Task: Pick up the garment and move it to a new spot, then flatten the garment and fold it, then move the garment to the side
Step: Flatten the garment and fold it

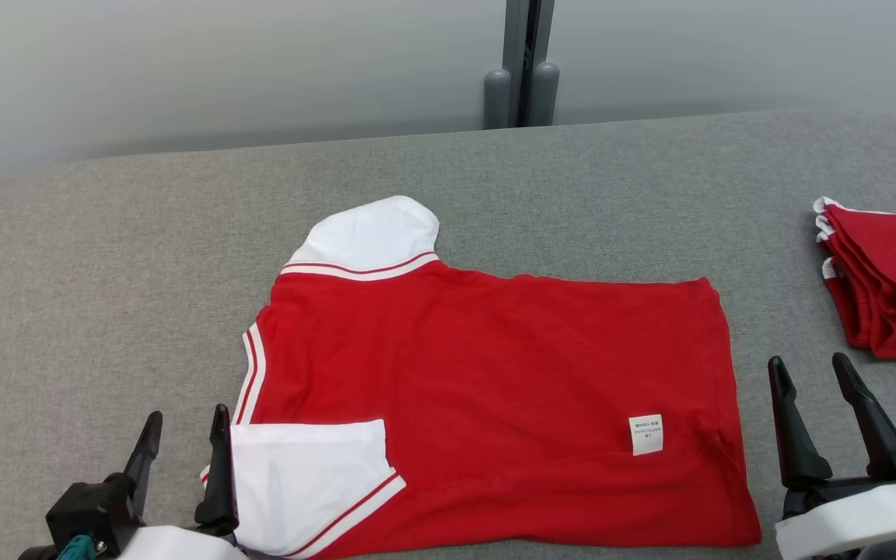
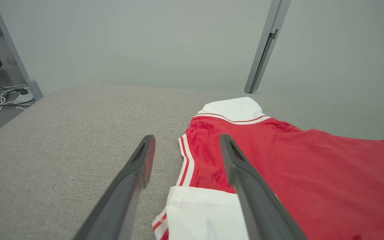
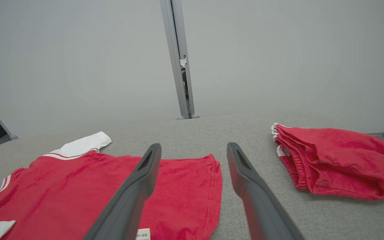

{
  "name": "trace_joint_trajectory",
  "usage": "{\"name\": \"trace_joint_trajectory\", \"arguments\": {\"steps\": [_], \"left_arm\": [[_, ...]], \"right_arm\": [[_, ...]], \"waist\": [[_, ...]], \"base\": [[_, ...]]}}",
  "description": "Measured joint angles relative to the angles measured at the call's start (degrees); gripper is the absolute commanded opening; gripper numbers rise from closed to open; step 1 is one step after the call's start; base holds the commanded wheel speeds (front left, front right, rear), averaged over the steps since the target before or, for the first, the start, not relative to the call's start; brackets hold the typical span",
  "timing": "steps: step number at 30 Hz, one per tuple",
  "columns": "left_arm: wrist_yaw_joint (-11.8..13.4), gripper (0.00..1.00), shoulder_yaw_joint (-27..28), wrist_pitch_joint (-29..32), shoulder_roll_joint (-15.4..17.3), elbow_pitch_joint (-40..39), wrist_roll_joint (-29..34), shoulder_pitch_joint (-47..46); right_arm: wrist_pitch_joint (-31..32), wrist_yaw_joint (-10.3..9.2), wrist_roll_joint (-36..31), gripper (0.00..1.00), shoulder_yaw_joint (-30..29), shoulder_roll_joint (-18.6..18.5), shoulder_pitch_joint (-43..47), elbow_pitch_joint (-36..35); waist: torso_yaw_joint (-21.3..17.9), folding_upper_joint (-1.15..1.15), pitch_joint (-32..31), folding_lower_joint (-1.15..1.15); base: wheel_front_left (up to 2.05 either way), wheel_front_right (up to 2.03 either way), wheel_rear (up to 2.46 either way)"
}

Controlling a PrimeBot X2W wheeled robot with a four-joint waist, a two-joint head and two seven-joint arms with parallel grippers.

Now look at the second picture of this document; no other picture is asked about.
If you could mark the white power strip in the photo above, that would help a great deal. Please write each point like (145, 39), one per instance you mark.
(24, 97)

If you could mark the grey partition post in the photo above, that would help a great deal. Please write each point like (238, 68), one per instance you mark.
(15, 56)
(265, 46)

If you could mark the red white sports jersey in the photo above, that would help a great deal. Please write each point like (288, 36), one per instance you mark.
(328, 173)

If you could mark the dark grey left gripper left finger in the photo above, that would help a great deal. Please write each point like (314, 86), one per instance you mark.
(122, 206)

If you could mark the grey fabric padded surface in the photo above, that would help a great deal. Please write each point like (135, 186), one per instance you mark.
(62, 133)

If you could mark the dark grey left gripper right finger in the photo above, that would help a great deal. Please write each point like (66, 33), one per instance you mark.
(262, 213)

